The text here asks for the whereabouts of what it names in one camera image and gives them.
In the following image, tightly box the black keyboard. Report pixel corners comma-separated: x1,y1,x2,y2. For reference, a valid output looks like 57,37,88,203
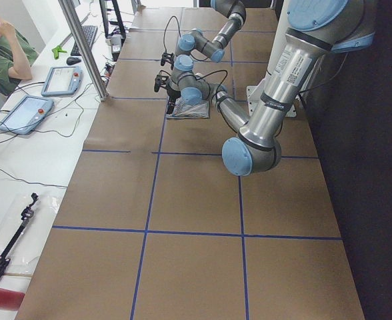
69,25,99,56

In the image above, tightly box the aluminium frame post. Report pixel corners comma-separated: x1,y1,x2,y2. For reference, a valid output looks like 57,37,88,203
59,0,108,101

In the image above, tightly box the black folded tripod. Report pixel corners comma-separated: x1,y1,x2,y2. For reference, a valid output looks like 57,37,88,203
0,193,39,278

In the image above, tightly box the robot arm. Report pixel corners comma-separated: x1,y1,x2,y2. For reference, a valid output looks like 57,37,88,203
154,1,377,176
161,0,247,69

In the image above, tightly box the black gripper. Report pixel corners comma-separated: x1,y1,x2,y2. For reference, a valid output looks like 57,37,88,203
160,51,175,69
154,71,181,115

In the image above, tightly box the upper teach pendant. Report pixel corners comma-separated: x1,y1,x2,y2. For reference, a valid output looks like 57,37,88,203
41,65,82,97

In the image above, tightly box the green plastic clamp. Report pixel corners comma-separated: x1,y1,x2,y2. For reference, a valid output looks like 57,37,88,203
51,45,67,60

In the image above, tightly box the black box with label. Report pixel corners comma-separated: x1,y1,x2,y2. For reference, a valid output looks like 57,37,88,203
109,34,125,61

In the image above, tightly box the teach pendant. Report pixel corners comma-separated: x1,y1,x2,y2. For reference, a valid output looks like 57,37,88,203
41,65,82,97
0,95,54,135

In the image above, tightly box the red cylinder object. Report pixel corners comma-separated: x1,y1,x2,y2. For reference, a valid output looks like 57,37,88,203
0,288,25,311

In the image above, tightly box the black computer mouse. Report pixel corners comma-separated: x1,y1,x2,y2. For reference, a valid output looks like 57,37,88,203
66,56,81,65

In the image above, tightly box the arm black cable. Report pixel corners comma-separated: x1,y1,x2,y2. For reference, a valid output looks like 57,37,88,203
157,69,230,97
163,15,183,55

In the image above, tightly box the person in green shirt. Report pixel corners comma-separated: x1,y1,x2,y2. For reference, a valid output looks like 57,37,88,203
0,18,39,96

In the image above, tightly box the striped polo shirt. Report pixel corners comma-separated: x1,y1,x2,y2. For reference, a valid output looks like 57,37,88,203
166,98,210,119

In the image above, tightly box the lower teach pendant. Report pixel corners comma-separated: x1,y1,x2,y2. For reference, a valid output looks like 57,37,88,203
0,95,54,135

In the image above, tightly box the clear plastic sheet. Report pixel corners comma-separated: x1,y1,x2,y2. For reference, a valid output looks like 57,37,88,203
0,194,63,277

